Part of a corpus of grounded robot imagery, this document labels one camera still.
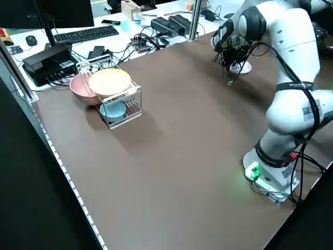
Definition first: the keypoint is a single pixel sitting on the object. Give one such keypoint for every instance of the wooden block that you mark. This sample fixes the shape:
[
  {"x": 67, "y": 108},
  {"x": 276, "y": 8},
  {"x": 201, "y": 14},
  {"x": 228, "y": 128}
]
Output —
[{"x": 128, "y": 9}]

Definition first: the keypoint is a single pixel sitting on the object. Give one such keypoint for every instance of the black electronics box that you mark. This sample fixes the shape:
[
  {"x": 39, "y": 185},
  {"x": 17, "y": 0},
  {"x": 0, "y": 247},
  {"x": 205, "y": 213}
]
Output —
[{"x": 46, "y": 60}]

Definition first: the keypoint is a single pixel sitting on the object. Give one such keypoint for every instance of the white cup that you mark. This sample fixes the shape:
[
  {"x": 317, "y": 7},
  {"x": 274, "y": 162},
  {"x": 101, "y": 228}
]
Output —
[{"x": 137, "y": 18}]

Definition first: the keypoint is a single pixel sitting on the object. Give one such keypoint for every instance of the black computer mouse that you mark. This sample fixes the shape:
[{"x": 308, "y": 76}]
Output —
[{"x": 31, "y": 40}]

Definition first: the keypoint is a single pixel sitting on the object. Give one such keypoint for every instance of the usb hub with plugs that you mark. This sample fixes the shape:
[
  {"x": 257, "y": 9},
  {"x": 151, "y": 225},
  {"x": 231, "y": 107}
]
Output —
[{"x": 140, "y": 47}]

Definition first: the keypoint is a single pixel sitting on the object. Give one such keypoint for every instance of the large black power adapter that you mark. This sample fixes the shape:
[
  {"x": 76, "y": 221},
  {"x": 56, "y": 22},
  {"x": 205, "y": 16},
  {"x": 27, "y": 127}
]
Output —
[
  {"x": 161, "y": 24},
  {"x": 179, "y": 23}
]

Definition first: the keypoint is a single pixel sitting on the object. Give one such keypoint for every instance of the small black power adapter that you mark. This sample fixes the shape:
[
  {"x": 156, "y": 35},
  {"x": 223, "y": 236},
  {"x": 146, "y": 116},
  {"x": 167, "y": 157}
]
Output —
[
  {"x": 96, "y": 51},
  {"x": 210, "y": 15}
]

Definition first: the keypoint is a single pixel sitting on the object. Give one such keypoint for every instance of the pink plate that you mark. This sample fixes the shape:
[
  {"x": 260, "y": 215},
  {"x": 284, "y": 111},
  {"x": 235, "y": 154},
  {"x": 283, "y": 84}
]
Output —
[{"x": 245, "y": 69}]

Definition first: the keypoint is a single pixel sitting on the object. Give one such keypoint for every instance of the steel pot with glass lid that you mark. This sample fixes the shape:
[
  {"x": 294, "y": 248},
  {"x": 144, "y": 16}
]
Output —
[{"x": 320, "y": 32}]

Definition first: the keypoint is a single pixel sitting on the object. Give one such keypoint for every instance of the large pink bowl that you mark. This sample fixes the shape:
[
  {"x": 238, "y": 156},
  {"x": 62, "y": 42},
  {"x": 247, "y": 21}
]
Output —
[{"x": 80, "y": 91}]

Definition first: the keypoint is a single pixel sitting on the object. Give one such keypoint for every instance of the blue bowl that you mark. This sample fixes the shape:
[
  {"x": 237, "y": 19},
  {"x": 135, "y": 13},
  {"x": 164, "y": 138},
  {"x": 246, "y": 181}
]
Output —
[{"x": 113, "y": 112}]

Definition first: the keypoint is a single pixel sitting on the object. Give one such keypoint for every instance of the black phone with green display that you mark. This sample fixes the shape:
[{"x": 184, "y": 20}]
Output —
[{"x": 112, "y": 22}]

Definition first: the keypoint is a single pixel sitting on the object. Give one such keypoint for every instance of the aluminium frame rail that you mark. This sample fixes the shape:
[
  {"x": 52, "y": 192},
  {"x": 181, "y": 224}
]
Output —
[{"x": 26, "y": 88}]

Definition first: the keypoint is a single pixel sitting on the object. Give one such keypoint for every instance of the black keyboard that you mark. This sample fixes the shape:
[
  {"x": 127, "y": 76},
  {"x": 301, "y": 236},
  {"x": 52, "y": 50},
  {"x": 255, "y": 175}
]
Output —
[{"x": 86, "y": 34}]

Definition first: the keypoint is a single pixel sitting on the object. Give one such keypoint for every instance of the aluminium camera post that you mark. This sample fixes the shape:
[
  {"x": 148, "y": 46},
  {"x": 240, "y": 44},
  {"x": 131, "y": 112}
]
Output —
[{"x": 195, "y": 20}]

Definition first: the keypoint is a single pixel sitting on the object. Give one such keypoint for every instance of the yellow plate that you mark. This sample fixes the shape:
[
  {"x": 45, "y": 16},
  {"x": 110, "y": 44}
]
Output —
[{"x": 109, "y": 82}]

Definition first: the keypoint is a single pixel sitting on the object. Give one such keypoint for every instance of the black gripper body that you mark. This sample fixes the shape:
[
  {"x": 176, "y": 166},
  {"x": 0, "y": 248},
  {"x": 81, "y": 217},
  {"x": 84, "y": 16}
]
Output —
[
  {"x": 242, "y": 54},
  {"x": 229, "y": 57}
]

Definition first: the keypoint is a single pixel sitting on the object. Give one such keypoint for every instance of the blue translucent cup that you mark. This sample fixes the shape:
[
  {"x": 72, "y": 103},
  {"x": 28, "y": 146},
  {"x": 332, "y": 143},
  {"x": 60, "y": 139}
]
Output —
[{"x": 125, "y": 25}]

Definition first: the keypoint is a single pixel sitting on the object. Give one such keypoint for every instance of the small black circuit board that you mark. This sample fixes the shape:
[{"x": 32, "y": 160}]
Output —
[{"x": 15, "y": 49}]

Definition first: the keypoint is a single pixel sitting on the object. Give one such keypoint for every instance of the small colourful box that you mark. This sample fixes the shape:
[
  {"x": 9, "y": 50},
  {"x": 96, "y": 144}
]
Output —
[{"x": 190, "y": 5}]

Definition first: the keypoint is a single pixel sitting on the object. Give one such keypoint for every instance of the black computer monitor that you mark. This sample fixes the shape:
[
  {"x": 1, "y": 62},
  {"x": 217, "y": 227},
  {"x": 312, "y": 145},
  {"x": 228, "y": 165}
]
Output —
[{"x": 52, "y": 13}]

